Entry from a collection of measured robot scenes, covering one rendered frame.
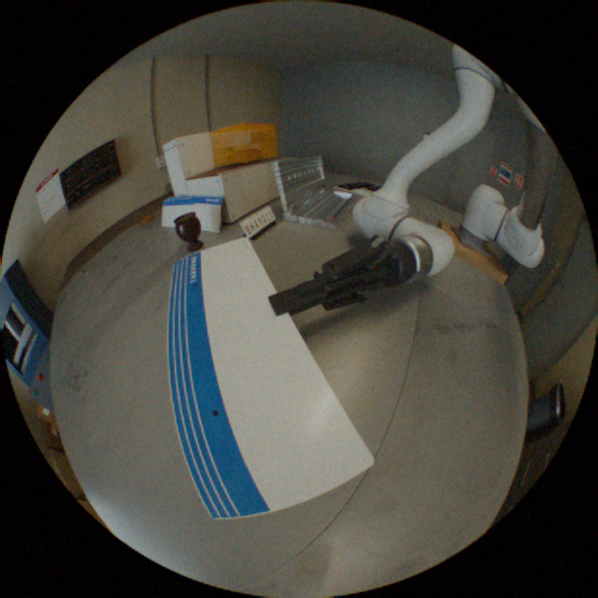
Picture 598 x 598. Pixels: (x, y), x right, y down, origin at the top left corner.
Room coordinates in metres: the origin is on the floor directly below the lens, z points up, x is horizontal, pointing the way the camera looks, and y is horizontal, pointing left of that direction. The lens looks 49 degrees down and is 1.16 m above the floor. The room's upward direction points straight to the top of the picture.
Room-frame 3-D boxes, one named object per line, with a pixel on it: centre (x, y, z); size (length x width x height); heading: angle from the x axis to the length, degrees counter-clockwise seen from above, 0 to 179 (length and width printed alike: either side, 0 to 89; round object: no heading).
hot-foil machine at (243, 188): (1.02, 0.28, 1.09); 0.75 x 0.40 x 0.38; 155
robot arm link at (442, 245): (0.31, -0.30, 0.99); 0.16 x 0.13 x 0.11; 116
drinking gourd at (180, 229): (0.46, 0.34, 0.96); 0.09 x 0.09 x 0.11
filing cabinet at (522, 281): (1.04, -3.27, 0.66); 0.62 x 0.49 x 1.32; 58
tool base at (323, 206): (0.78, -0.12, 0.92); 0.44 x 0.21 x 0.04; 155
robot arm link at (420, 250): (0.25, -0.21, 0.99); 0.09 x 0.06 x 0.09; 26
